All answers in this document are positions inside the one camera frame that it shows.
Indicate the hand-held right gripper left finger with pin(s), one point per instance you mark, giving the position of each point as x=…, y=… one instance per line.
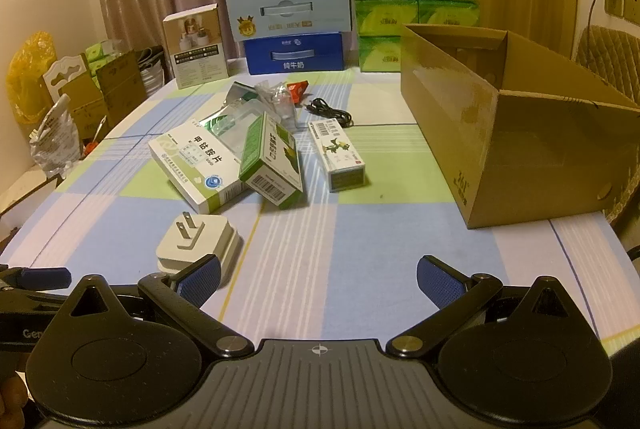
x=200, y=281

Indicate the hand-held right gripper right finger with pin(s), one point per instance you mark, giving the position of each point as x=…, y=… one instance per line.
x=440, y=281

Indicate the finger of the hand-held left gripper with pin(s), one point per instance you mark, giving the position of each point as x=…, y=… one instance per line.
x=45, y=278
x=35, y=299

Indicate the white power adapter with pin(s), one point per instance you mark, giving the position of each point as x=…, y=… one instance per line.
x=200, y=239

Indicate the large cardboard box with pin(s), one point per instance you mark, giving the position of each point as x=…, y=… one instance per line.
x=525, y=149

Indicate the red candy packet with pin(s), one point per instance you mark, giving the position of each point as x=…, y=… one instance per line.
x=300, y=90

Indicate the desktop with checked tablecloth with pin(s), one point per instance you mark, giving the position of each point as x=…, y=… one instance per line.
x=350, y=234

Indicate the white blue medicine box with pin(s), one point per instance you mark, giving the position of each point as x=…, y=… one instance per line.
x=195, y=159

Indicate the white plastic bag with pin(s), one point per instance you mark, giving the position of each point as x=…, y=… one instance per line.
x=55, y=139

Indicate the green medicine box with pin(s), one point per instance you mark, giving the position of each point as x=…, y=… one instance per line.
x=270, y=159

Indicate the small white green box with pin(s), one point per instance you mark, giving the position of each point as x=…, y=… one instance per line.
x=335, y=154

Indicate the small brown cardboard box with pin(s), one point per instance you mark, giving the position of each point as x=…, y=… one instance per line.
x=82, y=109

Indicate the silver green foil bag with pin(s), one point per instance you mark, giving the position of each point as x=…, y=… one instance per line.
x=240, y=96

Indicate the clear plastic packaging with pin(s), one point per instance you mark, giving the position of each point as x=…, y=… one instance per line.
x=280, y=106

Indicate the yellow plastic bag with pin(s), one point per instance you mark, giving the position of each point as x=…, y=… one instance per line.
x=30, y=74

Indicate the white cutout cardboard piece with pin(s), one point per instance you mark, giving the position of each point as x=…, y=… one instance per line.
x=65, y=69

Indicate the white beige product box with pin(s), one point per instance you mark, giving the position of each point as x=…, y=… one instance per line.
x=195, y=54

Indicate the dark blue milk carton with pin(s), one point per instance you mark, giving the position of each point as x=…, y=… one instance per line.
x=260, y=59

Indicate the green tissue pack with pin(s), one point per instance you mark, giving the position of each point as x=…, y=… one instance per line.
x=100, y=54

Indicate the quilted beige chair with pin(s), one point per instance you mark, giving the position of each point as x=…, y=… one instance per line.
x=600, y=49

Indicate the light blue milk carton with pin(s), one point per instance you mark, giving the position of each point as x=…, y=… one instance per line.
x=325, y=9

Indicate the wall socket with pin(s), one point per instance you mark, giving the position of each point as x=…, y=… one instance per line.
x=634, y=6
x=617, y=6

